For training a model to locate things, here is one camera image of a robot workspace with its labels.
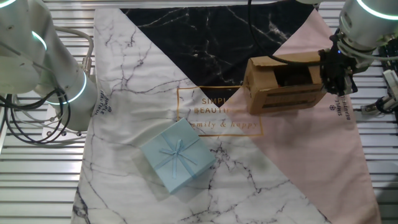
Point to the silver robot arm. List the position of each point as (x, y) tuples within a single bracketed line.
[(31, 71)]

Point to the brown cardboard box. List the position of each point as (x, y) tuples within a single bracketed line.
[(264, 90)]

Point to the marble pattern tablecloth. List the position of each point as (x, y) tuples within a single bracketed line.
[(140, 93)]

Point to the light blue gift box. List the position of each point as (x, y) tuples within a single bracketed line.
[(177, 155)]

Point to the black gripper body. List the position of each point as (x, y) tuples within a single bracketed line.
[(335, 67)]

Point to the black keyboard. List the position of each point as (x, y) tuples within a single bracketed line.
[(391, 56)]

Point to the small silver camera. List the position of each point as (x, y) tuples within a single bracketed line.
[(392, 81)]

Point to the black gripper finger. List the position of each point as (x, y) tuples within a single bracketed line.
[(349, 85), (329, 85)]

